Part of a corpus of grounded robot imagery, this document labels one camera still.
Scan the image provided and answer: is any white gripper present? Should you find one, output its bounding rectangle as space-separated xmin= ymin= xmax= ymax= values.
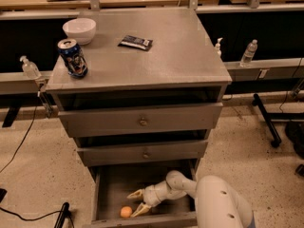
xmin=127 ymin=180 xmax=172 ymax=218

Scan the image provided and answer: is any orange fruit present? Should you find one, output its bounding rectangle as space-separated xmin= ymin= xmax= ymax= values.
xmin=120 ymin=206 xmax=133 ymax=218

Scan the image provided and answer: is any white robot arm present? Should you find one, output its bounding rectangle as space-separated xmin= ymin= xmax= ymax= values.
xmin=127 ymin=170 xmax=256 ymax=228

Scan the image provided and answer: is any grey open bottom drawer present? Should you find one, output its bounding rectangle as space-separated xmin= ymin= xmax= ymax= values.
xmin=83 ymin=160 xmax=197 ymax=228

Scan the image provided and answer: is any brass middle drawer knob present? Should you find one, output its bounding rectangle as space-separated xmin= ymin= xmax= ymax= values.
xmin=142 ymin=152 xmax=149 ymax=159

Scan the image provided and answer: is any brass drawer knob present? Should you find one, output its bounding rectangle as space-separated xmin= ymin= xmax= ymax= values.
xmin=142 ymin=152 xmax=149 ymax=159
xmin=139 ymin=118 xmax=147 ymax=126

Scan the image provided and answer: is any grey middle drawer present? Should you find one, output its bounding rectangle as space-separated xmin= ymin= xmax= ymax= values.
xmin=77 ymin=141 xmax=208 ymax=167

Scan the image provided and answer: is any brass top drawer knob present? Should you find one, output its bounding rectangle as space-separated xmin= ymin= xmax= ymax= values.
xmin=139 ymin=118 xmax=147 ymax=126

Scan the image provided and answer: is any grey top drawer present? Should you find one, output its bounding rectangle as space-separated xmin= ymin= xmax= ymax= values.
xmin=59 ymin=103 xmax=222 ymax=137

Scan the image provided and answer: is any grey wooden drawer cabinet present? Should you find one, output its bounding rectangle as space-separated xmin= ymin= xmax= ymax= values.
xmin=45 ymin=7 xmax=233 ymax=182

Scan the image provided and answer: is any black stand on floor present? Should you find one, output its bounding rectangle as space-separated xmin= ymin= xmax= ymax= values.
xmin=54 ymin=202 xmax=74 ymax=228

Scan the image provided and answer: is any dark snack packet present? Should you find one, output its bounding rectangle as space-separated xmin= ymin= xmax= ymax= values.
xmin=119 ymin=35 xmax=153 ymax=51

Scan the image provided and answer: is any blue soda can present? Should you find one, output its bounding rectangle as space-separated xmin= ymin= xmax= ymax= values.
xmin=57 ymin=39 xmax=88 ymax=78

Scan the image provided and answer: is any small white pump bottle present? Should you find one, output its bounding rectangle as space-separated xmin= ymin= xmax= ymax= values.
xmin=215 ymin=37 xmax=223 ymax=57

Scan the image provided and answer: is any clear sanitizer pump bottle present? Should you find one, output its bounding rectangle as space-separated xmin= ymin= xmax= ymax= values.
xmin=20 ymin=55 xmax=41 ymax=80

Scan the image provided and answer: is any clear plastic water bottle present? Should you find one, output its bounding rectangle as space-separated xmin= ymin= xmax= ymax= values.
xmin=240 ymin=39 xmax=257 ymax=67

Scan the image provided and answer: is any white ceramic bowl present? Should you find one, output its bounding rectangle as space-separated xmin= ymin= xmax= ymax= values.
xmin=63 ymin=18 xmax=96 ymax=45

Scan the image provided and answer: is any black floor cable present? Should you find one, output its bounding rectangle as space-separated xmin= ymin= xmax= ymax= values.
xmin=0 ymin=106 xmax=39 ymax=175

